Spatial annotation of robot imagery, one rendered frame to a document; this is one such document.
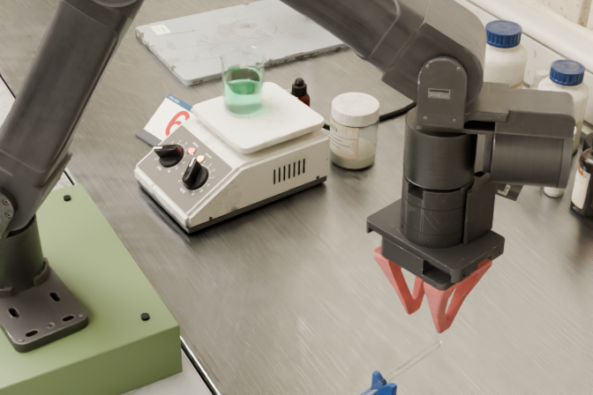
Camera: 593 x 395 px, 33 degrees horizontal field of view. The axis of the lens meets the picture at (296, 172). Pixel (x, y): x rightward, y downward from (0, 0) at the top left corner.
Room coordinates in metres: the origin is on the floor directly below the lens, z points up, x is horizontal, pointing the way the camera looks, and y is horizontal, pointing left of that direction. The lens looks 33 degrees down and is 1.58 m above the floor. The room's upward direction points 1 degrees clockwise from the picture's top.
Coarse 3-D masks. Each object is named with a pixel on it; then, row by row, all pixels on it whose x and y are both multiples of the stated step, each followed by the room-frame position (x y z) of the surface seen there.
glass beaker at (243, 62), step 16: (240, 48) 1.05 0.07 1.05; (256, 48) 1.05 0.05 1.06; (224, 64) 1.01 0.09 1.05; (240, 64) 1.05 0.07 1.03; (256, 64) 1.01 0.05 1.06; (224, 80) 1.02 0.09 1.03; (240, 80) 1.01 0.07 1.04; (256, 80) 1.01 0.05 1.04; (224, 96) 1.02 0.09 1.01; (240, 96) 1.01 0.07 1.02; (256, 96) 1.01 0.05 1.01; (240, 112) 1.01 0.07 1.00; (256, 112) 1.01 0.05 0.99
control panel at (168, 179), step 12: (180, 132) 1.01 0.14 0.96; (168, 144) 1.00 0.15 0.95; (180, 144) 1.00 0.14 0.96; (192, 144) 0.99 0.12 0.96; (204, 144) 0.98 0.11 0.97; (156, 156) 0.99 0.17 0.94; (192, 156) 0.97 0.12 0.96; (204, 156) 0.96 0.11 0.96; (216, 156) 0.96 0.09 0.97; (144, 168) 0.98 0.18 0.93; (156, 168) 0.97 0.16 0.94; (168, 168) 0.97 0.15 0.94; (180, 168) 0.96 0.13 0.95; (216, 168) 0.94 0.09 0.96; (228, 168) 0.93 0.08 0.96; (156, 180) 0.96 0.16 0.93; (168, 180) 0.95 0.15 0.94; (180, 180) 0.94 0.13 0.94; (216, 180) 0.92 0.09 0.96; (168, 192) 0.93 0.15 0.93; (180, 192) 0.92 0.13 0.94; (192, 192) 0.92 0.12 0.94; (204, 192) 0.91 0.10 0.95; (180, 204) 0.91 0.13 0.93; (192, 204) 0.90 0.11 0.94
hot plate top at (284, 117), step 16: (272, 96) 1.06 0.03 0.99; (288, 96) 1.06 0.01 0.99; (192, 112) 1.03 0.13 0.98; (208, 112) 1.02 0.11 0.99; (224, 112) 1.02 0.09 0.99; (272, 112) 1.02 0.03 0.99; (288, 112) 1.02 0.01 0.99; (304, 112) 1.02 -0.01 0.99; (224, 128) 0.98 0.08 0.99; (240, 128) 0.98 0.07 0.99; (256, 128) 0.98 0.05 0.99; (272, 128) 0.98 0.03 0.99; (288, 128) 0.99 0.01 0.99; (304, 128) 0.99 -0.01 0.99; (320, 128) 1.00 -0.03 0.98; (240, 144) 0.95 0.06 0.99; (256, 144) 0.95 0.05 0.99; (272, 144) 0.96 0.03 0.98
